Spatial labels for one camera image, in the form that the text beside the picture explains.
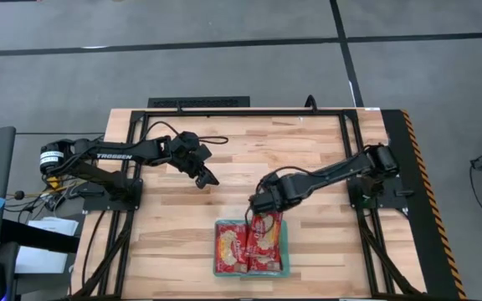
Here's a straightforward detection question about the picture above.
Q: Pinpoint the black flat bar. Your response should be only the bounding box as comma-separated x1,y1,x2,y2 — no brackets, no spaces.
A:
0,218,81,254

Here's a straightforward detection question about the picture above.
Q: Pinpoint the black floor vent grille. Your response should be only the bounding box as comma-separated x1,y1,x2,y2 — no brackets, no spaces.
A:
147,95,251,109

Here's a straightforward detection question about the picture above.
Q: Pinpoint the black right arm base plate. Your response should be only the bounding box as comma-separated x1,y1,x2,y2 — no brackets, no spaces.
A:
346,175,409,210

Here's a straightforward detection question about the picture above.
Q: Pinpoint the white paper sheet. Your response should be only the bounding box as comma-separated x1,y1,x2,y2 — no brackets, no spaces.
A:
14,217,79,275

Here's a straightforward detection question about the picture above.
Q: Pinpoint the black base cable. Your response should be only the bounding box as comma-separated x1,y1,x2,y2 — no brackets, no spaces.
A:
80,208,109,289

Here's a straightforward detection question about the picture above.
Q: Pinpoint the black yellow striped edge strip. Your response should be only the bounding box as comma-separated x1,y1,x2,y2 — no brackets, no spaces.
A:
381,109,468,300

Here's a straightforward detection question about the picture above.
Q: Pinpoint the teal plastic basket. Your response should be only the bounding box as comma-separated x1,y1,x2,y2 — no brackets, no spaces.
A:
213,217,291,278

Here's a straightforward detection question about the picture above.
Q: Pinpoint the black metal table frame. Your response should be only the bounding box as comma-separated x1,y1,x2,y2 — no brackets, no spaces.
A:
71,106,428,300

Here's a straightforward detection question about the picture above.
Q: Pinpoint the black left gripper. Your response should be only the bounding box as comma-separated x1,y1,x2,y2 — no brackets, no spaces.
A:
169,144,220,190

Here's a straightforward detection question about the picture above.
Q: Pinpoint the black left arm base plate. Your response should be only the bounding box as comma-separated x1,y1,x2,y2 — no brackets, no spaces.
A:
82,183,144,212

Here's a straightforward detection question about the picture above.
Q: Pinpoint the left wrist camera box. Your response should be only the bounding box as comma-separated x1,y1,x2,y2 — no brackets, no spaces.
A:
177,130,203,148

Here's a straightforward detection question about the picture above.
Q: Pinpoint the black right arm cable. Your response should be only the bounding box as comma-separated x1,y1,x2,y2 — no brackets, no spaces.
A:
244,166,311,229

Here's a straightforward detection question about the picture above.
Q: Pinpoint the black arched hook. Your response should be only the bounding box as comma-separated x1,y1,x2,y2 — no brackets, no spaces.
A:
304,94,320,114

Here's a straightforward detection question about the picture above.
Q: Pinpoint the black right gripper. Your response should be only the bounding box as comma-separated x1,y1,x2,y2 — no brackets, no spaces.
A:
251,175,300,213

